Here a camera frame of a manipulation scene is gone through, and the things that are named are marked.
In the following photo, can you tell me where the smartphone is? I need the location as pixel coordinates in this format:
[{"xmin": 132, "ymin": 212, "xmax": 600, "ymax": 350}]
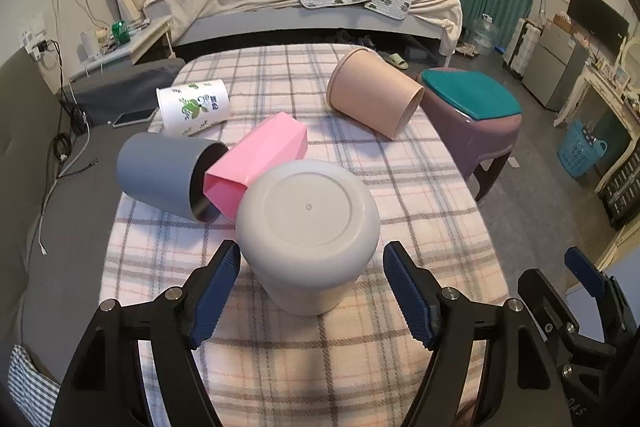
[{"xmin": 112, "ymin": 108, "xmax": 158, "ymax": 128}]

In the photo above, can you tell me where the blue laundry basket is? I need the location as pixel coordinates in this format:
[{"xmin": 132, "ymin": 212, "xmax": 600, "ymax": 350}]
[{"xmin": 556, "ymin": 119, "xmax": 608, "ymax": 178}]

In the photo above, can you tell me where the silver fridge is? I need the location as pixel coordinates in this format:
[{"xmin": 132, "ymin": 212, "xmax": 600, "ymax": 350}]
[{"xmin": 522, "ymin": 27, "xmax": 589, "ymax": 112}]

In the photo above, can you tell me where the white cup with green print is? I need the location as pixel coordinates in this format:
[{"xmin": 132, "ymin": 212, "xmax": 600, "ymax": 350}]
[{"xmin": 156, "ymin": 78, "xmax": 231, "ymax": 138}]

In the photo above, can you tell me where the black television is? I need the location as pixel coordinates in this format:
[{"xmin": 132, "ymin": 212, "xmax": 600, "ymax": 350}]
[{"xmin": 568, "ymin": 0, "xmax": 630, "ymax": 60}]

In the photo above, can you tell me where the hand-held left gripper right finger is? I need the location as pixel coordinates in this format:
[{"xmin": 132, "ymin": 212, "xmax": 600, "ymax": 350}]
[{"xmin": 382, "ymin": 241, "xmax": 568, "ymax": 427}]

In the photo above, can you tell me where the beige cup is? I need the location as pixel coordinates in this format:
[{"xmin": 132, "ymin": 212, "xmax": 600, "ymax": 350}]
[{"xmin": 326, "ymin": 48, "xmax": 426, "ymax": 140}]

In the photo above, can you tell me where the plaid tablecloth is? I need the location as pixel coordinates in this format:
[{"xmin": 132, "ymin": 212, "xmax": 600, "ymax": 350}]
[{"xmin": 100, "ymin": 43, "xmax": 511, "ymax": 427}]

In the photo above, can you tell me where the white nightstand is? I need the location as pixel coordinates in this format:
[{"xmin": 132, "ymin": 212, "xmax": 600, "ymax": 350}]
[{"xmin": 70, "ymin": 17, "xmax": 176, "ymax": 80}]

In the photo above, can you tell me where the white suitcase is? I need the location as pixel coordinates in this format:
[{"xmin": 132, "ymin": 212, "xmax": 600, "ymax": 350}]
[{"xmin": 502, "ymin": 18, "xmax": 544, "ymax": 80}]

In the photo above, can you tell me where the pink square cup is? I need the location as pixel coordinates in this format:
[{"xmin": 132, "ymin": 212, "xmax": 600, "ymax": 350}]
[{"xmin": 203, "ymin": 113, "xmax": 309, "ymax": 219}]

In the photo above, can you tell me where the white dresser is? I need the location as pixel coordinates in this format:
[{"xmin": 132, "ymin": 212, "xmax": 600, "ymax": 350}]
[{"xmin": 552, "ymin": 37, "xmax": 640, "ymax": 228}]

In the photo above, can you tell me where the wall power socket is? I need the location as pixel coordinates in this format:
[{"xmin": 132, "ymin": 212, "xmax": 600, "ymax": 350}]
[{"xmin": 22, "ymin": 31, "xmax": 52, "ymax": 58}]

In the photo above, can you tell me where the black storage crate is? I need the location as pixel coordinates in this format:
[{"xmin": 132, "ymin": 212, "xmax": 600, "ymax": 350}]
[{"xmin": 597, "ymin": 152, "xmax": 640, "ymax": 229}]

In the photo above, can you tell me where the black cable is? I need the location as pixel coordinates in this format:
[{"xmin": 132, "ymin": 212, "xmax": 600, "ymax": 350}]
[{"xmin": 47, "ymin": 41, "xmax": 96, "ymax": 178}]

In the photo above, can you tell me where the striped cloth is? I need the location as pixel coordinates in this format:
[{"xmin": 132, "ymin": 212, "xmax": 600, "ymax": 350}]
[{"xmin": 7, "ymin": 344, "xmax": 61, "ymax": 427}]

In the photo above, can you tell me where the white cable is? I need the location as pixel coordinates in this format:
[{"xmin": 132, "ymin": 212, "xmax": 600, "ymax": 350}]
[{"xmin": 37, "ymin": 157, "xmax": 99, "ymax": 258}]

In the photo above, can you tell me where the dark grey cup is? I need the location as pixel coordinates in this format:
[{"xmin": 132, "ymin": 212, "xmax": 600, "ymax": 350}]
[{"xmin": 116, "ymin": 132, "xmax": 231, "ymax": 224}]

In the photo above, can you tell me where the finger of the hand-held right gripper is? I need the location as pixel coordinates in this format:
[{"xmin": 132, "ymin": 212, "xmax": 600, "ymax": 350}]
[
  {"xmin": 516, "ymin": 268, "xmax": 583, "ymax": 350},
  {"xmin": 564, "ymin": 246, "xmax": 632, "ymax": 310}
]

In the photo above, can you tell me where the light grey cup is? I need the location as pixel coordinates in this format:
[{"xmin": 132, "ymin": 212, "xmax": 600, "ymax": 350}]
[{"xmin": 235, "ymin": 158, "xmax": 380, "ymax": 317}]

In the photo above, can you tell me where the teal seat cushion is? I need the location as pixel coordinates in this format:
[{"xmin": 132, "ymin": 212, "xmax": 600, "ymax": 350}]
[{"xmin": 421, "ymin": 69, "xmax": 522, "ymax": 122}]

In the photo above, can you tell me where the clear water jug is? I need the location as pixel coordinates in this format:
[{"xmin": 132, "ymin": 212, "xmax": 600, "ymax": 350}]
[{"xmin": 470, "ymin": 13, "xmax": 501, "ymax": 56}]

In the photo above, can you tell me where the purple plastic stool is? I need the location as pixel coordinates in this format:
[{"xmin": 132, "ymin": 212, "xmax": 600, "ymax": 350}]
[{"xmin": 417, "ymin": 68, "xmax": 523, "ymax": 202}]

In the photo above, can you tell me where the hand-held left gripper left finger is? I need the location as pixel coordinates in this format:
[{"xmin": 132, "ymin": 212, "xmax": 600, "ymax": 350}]
[{"xmin": 50, "ymin": 239, "xmax": 243, "ymax": 427}]

